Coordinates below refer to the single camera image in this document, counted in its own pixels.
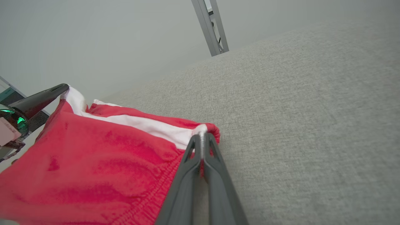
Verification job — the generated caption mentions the red shorts white stripe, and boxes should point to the red shorts white stripe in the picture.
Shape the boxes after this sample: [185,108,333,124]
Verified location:
[0,86,221,225]

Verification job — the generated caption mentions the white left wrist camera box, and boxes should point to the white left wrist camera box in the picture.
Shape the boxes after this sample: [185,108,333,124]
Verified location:
[0,117,22,147]

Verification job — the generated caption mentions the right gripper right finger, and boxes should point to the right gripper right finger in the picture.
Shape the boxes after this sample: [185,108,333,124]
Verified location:
[203,133,249,225]

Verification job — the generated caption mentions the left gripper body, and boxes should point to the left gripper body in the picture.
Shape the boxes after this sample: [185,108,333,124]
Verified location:
[0,104,29,136]

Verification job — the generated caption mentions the grey left frame post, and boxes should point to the grey left frame post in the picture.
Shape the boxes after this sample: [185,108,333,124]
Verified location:
[0,76,51,133]

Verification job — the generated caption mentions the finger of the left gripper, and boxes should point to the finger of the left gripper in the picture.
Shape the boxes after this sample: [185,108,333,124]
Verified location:
[9,83,70,119]

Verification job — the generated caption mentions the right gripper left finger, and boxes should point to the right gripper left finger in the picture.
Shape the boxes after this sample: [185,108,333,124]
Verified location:
[155,135,202,225]

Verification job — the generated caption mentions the grey metal partition post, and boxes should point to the grey metal partition post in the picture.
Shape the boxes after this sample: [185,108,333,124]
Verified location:
[191,0,230,57]

